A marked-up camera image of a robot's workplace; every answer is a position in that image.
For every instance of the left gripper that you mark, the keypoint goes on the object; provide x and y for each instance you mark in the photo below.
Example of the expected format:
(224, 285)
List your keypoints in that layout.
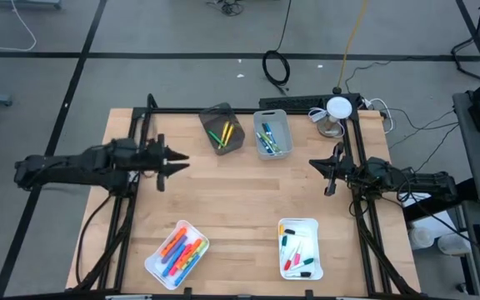
(148, 156)

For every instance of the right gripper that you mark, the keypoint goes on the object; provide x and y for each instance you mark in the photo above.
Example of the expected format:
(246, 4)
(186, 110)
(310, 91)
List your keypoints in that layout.
(346, 171)

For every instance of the green slim highlighter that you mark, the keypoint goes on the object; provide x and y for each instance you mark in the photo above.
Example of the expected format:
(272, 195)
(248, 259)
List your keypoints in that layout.
(216, 138)

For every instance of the dark grey plastic bin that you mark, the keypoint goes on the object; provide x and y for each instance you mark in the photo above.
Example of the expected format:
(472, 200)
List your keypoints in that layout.
(213, 118)

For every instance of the yellow slim highlighter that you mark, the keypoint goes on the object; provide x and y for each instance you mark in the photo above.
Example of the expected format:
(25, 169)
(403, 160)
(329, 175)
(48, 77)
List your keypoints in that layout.
(225, 131)
(230, 135)

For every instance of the light grey plastic bin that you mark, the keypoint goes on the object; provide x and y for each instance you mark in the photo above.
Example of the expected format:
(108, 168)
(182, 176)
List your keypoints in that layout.
(283, 125)

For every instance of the light green dry-erase marker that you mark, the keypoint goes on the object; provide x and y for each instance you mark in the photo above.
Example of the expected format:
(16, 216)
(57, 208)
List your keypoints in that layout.
(270, 143)

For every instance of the blue dry-erase marker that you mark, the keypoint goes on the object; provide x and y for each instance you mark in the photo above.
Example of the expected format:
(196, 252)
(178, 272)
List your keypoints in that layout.
(268, 131)
(263, 145)

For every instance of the black cap marker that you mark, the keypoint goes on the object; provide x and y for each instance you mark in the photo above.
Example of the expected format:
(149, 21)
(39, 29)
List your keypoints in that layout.
(306, 274)
(290, 231)

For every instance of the orange cap marker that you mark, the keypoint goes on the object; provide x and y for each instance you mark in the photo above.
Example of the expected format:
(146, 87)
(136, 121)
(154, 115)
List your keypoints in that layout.
(281, 229)

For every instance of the orange highlighter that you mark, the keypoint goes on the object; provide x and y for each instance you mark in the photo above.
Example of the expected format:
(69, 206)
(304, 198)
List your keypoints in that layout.
(175, 240)
(192, 250)

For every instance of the white plastic bin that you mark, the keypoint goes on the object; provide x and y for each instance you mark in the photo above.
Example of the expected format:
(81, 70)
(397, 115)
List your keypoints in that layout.
(156, 262)
(311, 246)

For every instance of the green cap marker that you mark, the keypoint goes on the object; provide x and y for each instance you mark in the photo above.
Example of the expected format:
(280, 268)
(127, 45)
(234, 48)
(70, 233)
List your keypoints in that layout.
(308, 261)
(283, 241)

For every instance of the purple highlighter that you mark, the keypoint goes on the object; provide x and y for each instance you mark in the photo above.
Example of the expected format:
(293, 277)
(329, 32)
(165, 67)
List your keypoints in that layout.
(173, 250)

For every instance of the light green highlighter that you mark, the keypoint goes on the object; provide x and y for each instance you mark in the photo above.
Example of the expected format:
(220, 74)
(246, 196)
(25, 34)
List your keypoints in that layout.
(200, 252)

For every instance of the pink cap marker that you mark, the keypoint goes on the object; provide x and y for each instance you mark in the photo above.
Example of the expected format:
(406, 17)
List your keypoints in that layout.
(297, 259)

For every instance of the pink highlighter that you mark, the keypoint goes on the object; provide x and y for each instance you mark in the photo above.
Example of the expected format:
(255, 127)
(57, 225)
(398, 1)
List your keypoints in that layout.
(180, 261)

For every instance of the red cap marker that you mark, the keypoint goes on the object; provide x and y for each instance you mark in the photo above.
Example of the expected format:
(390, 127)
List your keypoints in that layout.
(288, 264)

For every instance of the blue highlighter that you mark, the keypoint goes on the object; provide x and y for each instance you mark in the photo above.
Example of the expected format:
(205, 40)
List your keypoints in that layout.
(188, 270)
(169, 268)

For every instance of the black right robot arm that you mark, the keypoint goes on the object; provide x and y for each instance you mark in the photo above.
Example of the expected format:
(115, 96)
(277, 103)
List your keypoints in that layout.
(423, 183)

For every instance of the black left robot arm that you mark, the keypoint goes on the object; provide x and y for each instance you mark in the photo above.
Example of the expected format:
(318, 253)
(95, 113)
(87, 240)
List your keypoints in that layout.
(69, 166)

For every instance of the white round lamp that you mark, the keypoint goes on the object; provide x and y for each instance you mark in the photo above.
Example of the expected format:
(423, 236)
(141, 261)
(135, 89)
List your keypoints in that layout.
(340, 106)

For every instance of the black power strip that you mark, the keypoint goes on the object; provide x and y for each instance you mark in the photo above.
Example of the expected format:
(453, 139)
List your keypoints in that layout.
(294, 102)

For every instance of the white paper sheet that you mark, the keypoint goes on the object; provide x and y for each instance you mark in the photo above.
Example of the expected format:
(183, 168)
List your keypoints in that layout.
(408, 201)

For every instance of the white roll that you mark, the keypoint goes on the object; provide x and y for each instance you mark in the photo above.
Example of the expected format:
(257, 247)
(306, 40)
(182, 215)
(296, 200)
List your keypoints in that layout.
(452, 244)
(421, 238)

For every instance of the black desk beam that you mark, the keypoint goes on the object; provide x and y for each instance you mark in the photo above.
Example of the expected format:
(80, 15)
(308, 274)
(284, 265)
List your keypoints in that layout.
(467, 186)

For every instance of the black aluminium table frame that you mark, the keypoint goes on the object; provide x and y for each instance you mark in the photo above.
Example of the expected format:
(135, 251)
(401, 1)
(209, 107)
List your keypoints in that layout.
(173, 111)

